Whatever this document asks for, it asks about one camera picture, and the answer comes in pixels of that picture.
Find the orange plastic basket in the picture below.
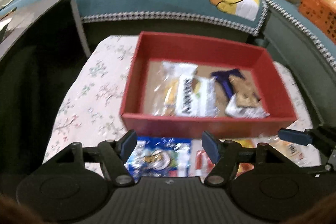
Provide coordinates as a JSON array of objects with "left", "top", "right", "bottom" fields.
[{"left": 298, "top": 0, "right": 336, "bottom": 44}]

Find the dark side table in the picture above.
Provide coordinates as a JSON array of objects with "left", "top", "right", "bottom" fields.
[{"left": 0, "top": 0, "right": 91, "bottom": 183}]

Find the white Kaprons wafer packet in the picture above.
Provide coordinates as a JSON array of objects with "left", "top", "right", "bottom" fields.
[{"left": 174, "top": 75, "right": 218, "bottom": 117}]

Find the red cardboard box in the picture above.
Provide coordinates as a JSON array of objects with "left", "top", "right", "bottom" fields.
[{"left": 120, "top": 32, "right": 297, "bottom": 138}]

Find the round cake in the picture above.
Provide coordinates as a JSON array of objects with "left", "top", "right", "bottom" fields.
[{"left": 265, "top": 136, "right": 321, "bottom": 167}]

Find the dark blue foil packet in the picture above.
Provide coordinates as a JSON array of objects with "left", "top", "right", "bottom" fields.
[{"left": 210, "top": 69, "right": 245, "bottom": 100}]

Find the gold foil snack packet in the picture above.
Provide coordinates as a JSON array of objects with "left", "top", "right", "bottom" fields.
[{"left": 229, "top": 75, "right": 260, "bottom": 107}]

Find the red yellow snack bag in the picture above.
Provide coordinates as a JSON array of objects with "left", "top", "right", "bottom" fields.
[{"left": 196, "top": 137, "right": 257, "bottom": 177}]

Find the red white packet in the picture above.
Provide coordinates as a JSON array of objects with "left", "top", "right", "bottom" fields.
[{"left": 188, "top": 139, "right": 214, "bottom": 181}]

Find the white long snack packet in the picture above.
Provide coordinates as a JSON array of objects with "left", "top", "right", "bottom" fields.
[{"left": 161, "top": 61, "right": 198, "bottom": 83}]

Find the blue coconut snack packet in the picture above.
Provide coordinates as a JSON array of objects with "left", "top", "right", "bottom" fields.
[{"left": 125, "top": 136, "right": 191, "bottom": 181}]

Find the white small snack packet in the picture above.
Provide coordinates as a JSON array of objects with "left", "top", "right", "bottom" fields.
[{"left": 224, "top": 94, "right": 270, "bottom": 119}]

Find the clear yellow egg crisp packet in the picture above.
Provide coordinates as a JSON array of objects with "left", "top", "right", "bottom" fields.
[{"left": 152, "top": 67, "right": 179, "bottom": 116}]

